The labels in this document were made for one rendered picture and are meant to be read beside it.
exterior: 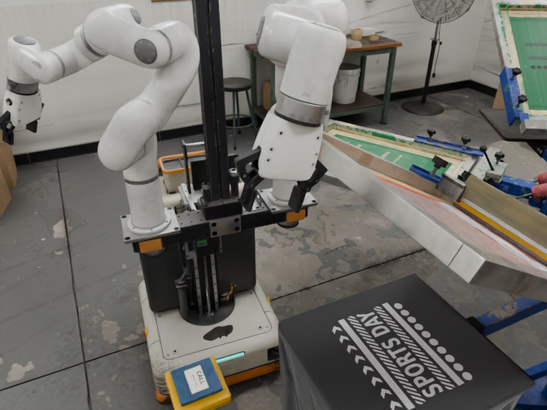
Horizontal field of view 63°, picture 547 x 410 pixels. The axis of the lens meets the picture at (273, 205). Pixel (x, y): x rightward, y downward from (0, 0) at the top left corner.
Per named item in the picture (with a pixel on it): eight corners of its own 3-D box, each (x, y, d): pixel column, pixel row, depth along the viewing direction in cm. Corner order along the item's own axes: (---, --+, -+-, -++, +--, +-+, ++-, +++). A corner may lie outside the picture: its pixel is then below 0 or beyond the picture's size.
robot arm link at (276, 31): (315, 54, 90) (330, 84, 71) (252, 37, 87) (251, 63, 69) (329, 10, 85) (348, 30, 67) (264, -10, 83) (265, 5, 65)
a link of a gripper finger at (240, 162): (282, 143, 71) (274, 175, 73) (237, 141, 67) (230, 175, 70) (285, 146, 70) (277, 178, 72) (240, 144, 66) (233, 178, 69)
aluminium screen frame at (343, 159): (468, 284, 58) (485, 259, 57) (273, 127, 102) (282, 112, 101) (650, 328, 103) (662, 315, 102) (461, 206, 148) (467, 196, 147)
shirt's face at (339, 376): (371, 468, 91) (371, 466, 91) (278, 323, 125) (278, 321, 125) (534, 381, 109) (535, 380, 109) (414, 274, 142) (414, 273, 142)
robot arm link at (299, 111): (318, 95, 73) (313, 112, 74) (271, 86, 69) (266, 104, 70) (343, 110, 67) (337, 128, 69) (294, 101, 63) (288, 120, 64)
